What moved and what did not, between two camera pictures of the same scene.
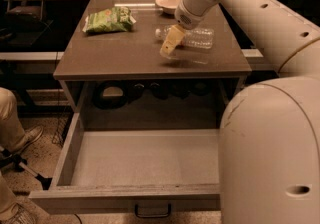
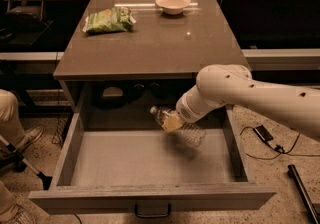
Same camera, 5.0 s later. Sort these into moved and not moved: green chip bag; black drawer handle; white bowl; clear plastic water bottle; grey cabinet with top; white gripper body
Moved: clear plastic water bottle; white gripper body
Not moved: grey cabinet with top; green chip bag; black drawer handle; white bowl
